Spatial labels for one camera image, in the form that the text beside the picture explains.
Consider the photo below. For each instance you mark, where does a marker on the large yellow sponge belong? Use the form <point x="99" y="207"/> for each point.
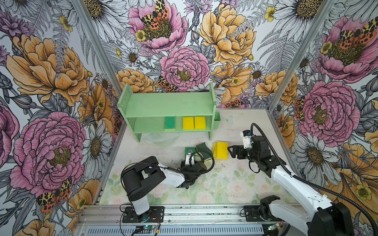
<point x="220" y="150"/>

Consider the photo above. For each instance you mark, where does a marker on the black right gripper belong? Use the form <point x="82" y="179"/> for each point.
<point x="235" y="147"/>

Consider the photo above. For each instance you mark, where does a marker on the dark green scrub sponge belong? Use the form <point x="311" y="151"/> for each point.
<point x="204" y="152"/>

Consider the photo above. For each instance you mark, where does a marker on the green metal shelf unit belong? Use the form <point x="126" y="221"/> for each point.
<point x="146" y="112"/>

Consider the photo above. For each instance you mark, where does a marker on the light green scrub sponge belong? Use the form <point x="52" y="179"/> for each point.
<point x="169" y="123"/>

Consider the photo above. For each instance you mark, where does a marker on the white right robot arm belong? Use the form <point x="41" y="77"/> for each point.
<point x="319" y="216"/>

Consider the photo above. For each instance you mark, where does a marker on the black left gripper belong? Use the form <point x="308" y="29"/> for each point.
<point x="182" y="163"/>

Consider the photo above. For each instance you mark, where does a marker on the green circuit board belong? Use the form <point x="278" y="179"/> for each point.
<point x="145" y="228"/>

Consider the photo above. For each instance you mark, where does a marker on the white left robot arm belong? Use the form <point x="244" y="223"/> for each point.
<point x="140" y="178"/>

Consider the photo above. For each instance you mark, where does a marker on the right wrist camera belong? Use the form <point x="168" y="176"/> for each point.
<point x="246" y="138"/>

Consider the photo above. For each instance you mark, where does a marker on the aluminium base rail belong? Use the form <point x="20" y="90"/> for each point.
<point x="179" y="220"/>

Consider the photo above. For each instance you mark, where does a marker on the small yellow sponge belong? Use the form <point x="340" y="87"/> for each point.
<point x="188" y="123"/>

